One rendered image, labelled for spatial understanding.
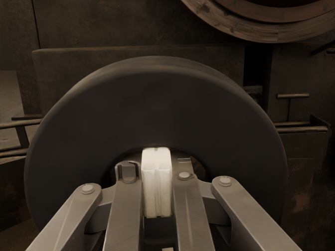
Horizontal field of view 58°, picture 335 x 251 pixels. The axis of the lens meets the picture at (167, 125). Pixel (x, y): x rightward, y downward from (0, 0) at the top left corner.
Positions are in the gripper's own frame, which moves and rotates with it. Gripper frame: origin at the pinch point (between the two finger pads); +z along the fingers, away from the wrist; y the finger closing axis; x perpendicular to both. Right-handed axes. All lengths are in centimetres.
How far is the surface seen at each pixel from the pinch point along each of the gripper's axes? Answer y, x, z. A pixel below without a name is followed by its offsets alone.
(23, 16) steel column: -123, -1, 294
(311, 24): 28.2, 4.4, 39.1
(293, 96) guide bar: 30, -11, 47
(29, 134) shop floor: -115, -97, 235
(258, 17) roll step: 18.1, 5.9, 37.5
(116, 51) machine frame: -7.8, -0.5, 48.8
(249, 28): 17.0, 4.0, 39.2
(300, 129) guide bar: 29, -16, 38
